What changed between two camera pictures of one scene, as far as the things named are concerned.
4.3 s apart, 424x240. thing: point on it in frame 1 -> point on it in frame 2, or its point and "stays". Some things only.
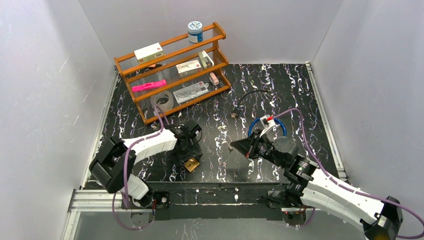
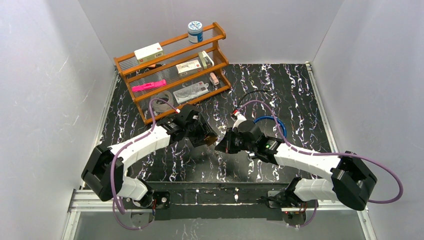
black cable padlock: x=236 y=111 stays
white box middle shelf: x=189 y=68 stays
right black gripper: x=252 y=148 -> x=231 y=142
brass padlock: x=191 y=164 -> x=210 y=140
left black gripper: x=187 y=153 -> x=201 y=131
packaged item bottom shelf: x=190 y=92 stays
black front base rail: x=221 y=200 stays
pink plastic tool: x=148 y=85 stays
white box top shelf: x=149 y=53 stays
